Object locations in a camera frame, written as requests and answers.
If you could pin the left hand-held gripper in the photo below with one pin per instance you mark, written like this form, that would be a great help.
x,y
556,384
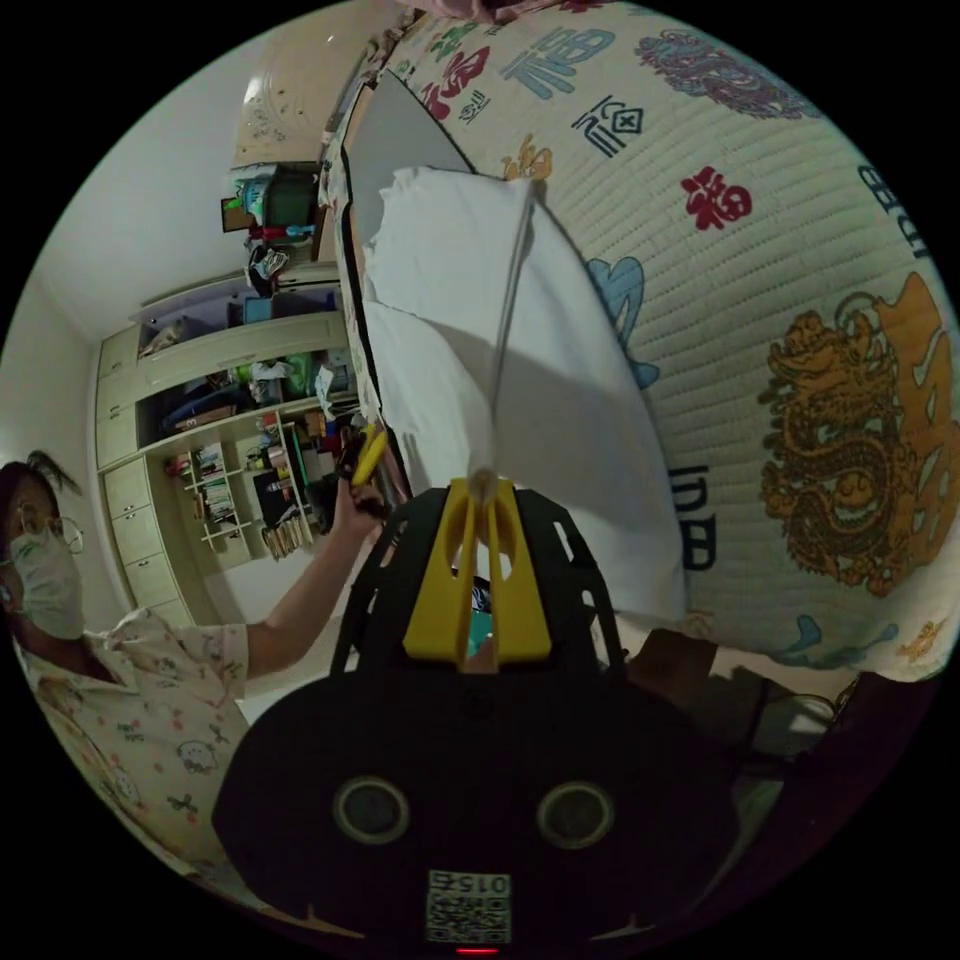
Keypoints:
x,y
349,459

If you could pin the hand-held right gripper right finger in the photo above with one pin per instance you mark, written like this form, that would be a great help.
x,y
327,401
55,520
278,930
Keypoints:
x,y
517,607

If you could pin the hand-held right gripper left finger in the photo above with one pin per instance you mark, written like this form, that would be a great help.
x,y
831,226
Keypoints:
x,y
439,600

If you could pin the white t-shirt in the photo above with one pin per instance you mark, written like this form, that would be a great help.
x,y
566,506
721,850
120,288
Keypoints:
x,y
555,390

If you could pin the person's left forearm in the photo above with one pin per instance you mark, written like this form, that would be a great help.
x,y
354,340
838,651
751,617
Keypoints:
x,y
307,600

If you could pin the person's left hand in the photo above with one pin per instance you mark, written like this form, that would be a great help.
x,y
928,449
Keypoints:
x,y
356,510

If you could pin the cream cupboard with shelves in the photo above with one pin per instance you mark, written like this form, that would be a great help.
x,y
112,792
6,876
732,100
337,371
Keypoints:
x,y
217,420

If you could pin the grey flat board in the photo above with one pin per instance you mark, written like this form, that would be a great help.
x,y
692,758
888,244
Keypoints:
x,y
405,127

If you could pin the person's body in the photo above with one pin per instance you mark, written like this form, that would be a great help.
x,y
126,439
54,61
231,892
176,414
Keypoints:
x,y
112,675

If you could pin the bed with printed quilt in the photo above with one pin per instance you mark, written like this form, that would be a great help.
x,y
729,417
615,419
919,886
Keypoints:
x,y
750,315

